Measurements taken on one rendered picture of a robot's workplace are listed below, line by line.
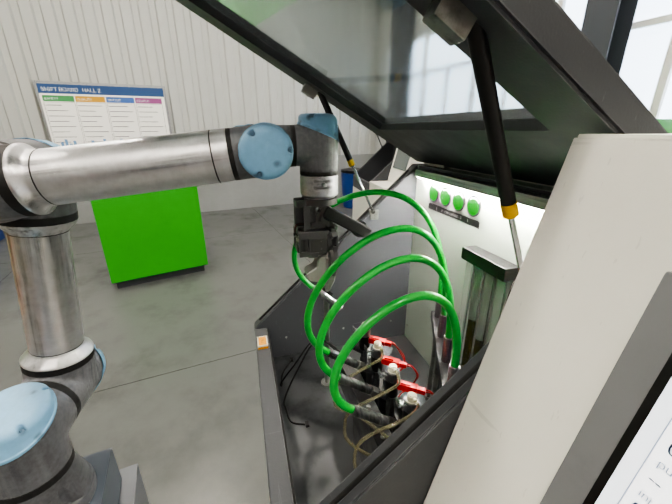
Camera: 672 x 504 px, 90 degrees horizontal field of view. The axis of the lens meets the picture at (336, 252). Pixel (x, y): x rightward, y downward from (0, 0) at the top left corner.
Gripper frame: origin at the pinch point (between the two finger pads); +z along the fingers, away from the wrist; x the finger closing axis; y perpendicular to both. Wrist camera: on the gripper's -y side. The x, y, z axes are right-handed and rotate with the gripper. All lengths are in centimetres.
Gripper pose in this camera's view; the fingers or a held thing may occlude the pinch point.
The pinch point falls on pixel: (330, 285)
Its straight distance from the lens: 75.0
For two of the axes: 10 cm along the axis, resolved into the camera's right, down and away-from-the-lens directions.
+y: -9.6, 0.9, -2.5
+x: 2.7, 3.3, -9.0
